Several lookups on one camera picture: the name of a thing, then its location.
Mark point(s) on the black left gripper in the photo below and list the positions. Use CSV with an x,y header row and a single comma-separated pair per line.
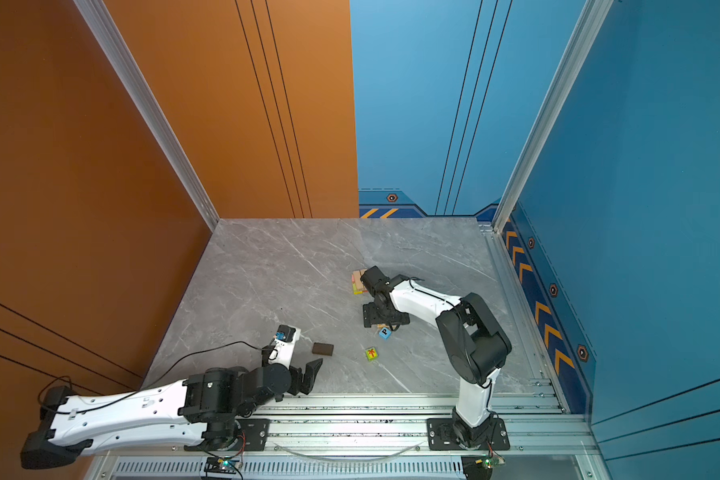
x,y
300,385

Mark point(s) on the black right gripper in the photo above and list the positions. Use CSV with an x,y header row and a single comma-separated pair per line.
x,y
369,316

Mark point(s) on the dark brown wood block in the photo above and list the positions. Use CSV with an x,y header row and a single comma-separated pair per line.
x,y
323,349

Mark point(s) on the plain long wood block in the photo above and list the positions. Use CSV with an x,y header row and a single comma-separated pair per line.
x,y
356,278

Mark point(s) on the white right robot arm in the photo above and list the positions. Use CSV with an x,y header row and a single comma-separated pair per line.
x,y
475,343

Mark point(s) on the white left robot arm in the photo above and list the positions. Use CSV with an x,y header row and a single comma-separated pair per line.
x,y
207,412

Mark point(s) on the green cube red figure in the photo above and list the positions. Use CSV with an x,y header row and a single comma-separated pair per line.
x,y
371,354

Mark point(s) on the left green circuit board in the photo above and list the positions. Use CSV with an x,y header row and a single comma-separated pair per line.
x,y
222,466

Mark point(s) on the green circuit board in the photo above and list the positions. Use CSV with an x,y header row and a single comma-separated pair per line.
x,y
480,467
222,466

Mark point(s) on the right green circuit board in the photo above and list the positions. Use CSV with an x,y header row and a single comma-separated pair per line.
x,y
480,467

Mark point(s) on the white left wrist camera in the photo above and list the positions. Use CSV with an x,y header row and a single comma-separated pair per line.
x,y
283,345

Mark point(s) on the aluminium front rail frame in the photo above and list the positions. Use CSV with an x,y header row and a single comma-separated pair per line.
x,y
384,436

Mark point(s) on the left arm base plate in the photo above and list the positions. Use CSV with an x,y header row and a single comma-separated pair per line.
x,y
250,435

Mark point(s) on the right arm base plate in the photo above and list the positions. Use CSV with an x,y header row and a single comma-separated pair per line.
x,y
454,434

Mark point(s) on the aluminium right corner post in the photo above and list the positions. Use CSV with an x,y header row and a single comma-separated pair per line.
x,y
582,39

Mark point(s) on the aluminium corner post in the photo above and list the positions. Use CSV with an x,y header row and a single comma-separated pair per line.
x,y
582,39
103,27

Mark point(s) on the aluminium left corner post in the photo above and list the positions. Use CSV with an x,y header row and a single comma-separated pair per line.
x,y
103,27

